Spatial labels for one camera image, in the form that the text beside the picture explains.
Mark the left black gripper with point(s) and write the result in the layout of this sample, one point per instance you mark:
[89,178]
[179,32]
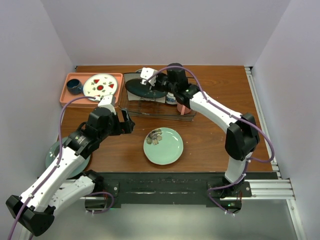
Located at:
[122,127]

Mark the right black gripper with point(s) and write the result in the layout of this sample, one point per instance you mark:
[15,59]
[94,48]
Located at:
[158,76]

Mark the blue floral small bowl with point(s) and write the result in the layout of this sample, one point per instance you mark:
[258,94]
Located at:
[170,99]

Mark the pink mug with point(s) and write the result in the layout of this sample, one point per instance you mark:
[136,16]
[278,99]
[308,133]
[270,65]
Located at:
[183,110]

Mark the dark teal blossom plate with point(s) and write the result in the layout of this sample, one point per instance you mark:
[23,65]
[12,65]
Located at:
[135,87]

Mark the white square plate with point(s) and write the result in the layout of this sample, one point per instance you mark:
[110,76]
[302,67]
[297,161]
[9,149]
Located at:
[132,97]

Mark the mint green flower plate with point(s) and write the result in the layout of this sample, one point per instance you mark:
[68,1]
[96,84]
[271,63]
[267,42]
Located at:
[163,146]

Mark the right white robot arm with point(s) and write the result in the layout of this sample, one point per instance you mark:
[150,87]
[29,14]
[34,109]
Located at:
[241,132]

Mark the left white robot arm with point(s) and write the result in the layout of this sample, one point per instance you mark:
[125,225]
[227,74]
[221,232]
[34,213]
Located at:
[36,208]

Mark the white watermelon pattern plate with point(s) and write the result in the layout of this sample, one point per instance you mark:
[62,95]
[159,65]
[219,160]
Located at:
[100,85]

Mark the dark blue mug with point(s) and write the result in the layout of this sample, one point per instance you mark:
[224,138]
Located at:
[74,86]

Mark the pink plastic tray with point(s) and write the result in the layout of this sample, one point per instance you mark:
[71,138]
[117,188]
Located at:
[83,77]

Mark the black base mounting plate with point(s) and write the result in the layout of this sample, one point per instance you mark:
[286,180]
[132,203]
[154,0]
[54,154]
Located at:
[168,188]

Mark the grey green plate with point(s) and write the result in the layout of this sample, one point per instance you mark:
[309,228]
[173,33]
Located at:
[53,153]

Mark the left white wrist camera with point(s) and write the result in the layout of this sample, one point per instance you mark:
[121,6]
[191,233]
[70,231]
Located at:
[107,100]

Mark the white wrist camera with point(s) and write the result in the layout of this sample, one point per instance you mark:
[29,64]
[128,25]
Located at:
[148,76]
[107,100]

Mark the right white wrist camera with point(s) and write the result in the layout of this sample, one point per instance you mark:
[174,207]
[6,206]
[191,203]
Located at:
[148,76]

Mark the black wire dish rack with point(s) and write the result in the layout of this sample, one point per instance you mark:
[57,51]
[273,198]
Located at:
[152,109]

